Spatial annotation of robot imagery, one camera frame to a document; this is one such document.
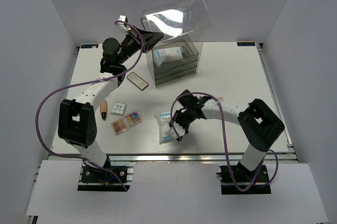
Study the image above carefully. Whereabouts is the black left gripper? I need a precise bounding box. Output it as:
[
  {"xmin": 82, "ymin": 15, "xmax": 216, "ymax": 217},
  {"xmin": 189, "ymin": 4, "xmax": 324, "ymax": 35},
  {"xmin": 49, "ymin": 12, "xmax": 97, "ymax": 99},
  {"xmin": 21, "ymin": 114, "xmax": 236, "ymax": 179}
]
[{"xmin": 117, "ymin": 25, "xmax": 163, "ymax": 65}]

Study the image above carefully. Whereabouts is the cotton pad pack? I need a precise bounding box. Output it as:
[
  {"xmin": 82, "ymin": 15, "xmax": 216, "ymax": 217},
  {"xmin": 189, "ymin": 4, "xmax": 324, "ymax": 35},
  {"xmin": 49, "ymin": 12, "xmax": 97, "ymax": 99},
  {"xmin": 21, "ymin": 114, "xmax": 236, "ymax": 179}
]
[
  {"xmin": 153, "ymin": 46, "xmax": 183, "ymax": 66},
  {"xmin": 154, "ymin": 110, "xmax": 174, "ymax": 144}
]

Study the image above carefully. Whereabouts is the clear acrylic drawer organizer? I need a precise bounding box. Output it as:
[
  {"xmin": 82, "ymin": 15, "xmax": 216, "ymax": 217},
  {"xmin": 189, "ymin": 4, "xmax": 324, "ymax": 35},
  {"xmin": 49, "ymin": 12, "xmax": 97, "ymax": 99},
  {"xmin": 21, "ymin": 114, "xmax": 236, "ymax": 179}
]
[{"xmin": 141, "ymin": 0, "xmax": 214, "ymax": 87}]

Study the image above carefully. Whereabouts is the beige foundation bottle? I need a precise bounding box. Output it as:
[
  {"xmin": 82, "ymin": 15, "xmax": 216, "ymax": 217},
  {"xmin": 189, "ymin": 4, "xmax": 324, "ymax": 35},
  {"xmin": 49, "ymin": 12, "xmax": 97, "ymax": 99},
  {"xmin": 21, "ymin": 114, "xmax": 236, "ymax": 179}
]
[{"xmin": 100, "ymin": 100, "xmax": 108, "ymax": 120}]

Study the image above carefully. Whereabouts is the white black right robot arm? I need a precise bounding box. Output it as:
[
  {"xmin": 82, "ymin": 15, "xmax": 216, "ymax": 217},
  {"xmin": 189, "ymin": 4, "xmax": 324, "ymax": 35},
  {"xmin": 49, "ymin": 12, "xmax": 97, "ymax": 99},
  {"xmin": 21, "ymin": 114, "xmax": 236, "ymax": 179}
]
[{"xmin": 167, "ymin": 90, "xmax": 285, "ymax": 181}]

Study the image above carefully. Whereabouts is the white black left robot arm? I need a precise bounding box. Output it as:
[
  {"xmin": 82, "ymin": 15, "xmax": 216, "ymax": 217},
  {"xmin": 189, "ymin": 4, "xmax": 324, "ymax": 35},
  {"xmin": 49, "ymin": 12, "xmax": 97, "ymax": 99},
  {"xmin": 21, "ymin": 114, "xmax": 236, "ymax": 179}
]
[{"xmin": 58, "ymin": 27, "xmax": 164, "ymax": 181}]

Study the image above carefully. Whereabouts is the pink blush palette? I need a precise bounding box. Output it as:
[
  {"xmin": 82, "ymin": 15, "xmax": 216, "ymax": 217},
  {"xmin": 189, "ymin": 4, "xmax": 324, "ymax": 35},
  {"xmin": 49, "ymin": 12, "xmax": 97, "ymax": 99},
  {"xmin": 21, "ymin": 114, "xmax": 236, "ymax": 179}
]
[{"xmin": 216, "ymin": 96, "xmax": 224, "ymax": 103}]

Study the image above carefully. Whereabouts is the brown rimmed compact box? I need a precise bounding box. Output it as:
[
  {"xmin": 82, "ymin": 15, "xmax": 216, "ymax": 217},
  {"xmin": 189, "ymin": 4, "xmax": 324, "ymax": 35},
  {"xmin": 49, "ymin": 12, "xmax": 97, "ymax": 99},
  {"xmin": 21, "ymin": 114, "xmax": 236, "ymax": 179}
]
[{"xmin": 126, "ymin": 72, "xmax": 148, "ymax": 91}]

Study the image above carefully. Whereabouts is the colourful eyeshadow palette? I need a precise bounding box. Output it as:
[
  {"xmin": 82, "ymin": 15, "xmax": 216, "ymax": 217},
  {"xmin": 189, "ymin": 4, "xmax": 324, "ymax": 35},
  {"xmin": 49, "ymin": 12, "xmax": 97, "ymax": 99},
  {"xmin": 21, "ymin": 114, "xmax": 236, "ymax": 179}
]
[{"xmin": 124, "ymin": 111, "xmax": 142, "ymax": 128}]

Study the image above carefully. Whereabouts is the blue label left corner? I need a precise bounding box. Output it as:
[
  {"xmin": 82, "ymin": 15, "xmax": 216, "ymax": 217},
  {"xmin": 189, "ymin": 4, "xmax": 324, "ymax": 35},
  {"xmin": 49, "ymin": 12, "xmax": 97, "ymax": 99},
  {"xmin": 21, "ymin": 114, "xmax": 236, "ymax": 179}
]
[{"xmin": 80, "ymin": 44, "xmax": 98, "ymax": 49}]

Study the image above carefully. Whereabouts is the blue label corner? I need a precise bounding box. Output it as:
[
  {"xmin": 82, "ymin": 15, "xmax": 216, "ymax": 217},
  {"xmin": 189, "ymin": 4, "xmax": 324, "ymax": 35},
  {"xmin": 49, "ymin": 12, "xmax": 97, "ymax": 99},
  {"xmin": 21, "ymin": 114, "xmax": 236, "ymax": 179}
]
[
  {"xmin": 80, "ymin": 44, "xmax": 98, "ymax": 49},
  {"xmin": 237, "ymin": 42, "xmax": 256, "ymax": 46}
]

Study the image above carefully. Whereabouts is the nude eyeshadow palette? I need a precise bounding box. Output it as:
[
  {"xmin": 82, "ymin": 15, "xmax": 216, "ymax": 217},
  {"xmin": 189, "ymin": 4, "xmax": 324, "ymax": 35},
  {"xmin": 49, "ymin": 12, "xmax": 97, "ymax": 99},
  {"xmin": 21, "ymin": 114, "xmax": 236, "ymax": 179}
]
[{"xmin": 111, "ymin": 118, "xmax": 128, "ymax": 135}]

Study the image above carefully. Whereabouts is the white grey pan palette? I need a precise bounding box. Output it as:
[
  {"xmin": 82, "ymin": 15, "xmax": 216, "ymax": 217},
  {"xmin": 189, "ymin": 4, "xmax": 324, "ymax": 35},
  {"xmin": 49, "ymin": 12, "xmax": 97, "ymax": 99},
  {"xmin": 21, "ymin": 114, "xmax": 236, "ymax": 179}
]
[{"xmin": 110, "ymin": 102, "xmax": 127, "ymax": 116}]

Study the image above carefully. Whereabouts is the blue label right corner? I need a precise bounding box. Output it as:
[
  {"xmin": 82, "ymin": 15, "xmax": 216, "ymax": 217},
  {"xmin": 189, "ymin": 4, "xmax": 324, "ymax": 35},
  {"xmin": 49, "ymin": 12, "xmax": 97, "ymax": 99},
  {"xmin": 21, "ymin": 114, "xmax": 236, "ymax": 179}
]
[{"xmin": 237, "ymin": 42, "xmax": 256, "ymax": 46}]

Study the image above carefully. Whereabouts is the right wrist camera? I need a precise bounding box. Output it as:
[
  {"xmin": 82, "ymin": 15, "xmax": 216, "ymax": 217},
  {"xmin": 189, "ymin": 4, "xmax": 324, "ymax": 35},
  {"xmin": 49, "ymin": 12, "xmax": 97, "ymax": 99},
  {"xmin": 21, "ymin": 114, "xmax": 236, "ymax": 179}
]
[{"xmin": 167, "ymin": 125, "xmax": 185, "ymax": 141}]

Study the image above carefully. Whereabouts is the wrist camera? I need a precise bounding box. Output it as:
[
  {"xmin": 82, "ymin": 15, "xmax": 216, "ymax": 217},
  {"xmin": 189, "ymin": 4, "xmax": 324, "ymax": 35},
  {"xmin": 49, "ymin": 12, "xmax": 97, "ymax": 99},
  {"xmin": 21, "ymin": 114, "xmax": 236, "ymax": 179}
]
[
  {"xmin": 167, "ymin": 125, "xmax": 185, "ymax": 141},
  {"xmin": 115, "ymin": 15, "xmax": 128, "ymax": 33}
]

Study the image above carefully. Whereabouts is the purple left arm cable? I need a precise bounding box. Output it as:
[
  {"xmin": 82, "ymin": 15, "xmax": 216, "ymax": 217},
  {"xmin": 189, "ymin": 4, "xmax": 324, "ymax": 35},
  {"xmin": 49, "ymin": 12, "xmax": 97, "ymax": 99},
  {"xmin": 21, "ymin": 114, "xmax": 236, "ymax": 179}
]
[{"xmin": 35, "ymin": 20, "xmax": 145, "ymax": 192}]

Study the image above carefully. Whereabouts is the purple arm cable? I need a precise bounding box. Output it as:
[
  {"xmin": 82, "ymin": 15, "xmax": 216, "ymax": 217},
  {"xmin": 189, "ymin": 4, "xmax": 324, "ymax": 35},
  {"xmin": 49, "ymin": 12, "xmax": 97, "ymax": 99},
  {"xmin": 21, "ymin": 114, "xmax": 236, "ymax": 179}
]
[
  {"xmin": 35, "ymin": 20, "xmax": 145, "ymax": 192},
  {"xmin": 168, "ymin": 91, "xmax": 279, "ymax": 192}
]

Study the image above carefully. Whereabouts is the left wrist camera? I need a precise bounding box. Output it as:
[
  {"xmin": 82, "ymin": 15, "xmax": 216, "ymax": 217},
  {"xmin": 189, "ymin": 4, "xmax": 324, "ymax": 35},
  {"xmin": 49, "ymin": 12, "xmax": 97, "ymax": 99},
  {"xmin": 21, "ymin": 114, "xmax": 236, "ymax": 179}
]
[{"xmin": 115, "ymin": 15, "xmax": 128, "ymax": 33}]

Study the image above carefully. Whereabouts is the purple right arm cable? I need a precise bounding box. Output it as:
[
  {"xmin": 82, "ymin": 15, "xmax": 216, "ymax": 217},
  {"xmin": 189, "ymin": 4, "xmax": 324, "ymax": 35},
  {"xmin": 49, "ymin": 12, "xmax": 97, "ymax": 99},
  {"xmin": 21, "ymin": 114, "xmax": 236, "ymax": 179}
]
[{"xmin": 168, "ymin": 91, "xmax": 279, "ymax": 192}]

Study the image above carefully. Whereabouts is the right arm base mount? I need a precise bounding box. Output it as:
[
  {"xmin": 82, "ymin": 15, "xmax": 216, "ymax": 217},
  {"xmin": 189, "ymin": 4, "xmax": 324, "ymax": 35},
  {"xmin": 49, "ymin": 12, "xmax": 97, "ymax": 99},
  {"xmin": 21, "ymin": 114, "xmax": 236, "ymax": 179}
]
[{"xmin": 216, "ymin": 165, "xmax": 271, "ymax": 195}]

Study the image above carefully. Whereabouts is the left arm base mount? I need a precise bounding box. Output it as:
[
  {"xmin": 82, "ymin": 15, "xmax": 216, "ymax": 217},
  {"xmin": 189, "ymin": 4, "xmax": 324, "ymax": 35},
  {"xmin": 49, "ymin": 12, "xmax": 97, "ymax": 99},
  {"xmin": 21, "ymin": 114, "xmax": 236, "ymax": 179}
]
[{"xmin": 77, "ymin": 164, "xmax": 133, "ymax": 192}]

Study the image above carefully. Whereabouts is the aluminium table frame rail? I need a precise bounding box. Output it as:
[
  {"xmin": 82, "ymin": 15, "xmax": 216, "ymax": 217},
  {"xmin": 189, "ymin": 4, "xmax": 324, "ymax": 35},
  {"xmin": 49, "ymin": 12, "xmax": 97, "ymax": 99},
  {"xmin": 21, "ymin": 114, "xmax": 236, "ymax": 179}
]
[{"xmin": 47, "ymin": 42, "xmax": 300, "ymax": 165}]

